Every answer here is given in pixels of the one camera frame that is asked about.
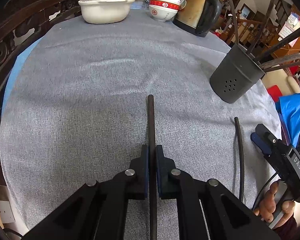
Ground dark chopstick six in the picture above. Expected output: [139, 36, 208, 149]
[148, 94, 157, 240]

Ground dark chopstick four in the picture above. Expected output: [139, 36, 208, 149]
[260, 53, 300, 69]

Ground dark chopstick two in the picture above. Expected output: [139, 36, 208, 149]
[246, 0, 275, 55]

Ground person's right hand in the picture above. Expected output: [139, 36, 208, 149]
[253, 180, 295, 229]

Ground red plastic child chair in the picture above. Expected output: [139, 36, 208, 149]
[267, 85, 283, 102]

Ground cream armchair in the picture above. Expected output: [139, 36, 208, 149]
[261, 69, 300, 96]

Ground grey table cloth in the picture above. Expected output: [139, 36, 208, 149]
[0, 10, 281, 229]

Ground dark grey utensil holder cup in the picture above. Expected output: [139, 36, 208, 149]
[210, 44, 265, 103]

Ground wooden staircase railing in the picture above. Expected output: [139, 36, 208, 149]
[221, 10, 278, 52]

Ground gold black electric kettle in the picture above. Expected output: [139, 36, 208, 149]
[173, 0, 222, 37]

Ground dark carved wooden sideboard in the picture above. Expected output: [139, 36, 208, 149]
[0, 0, 81, 186]

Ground red white stacked bowls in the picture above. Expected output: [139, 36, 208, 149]
[149, 0, 181, 22]

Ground wall calendar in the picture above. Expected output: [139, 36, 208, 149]
[278, 12, 300, 41]

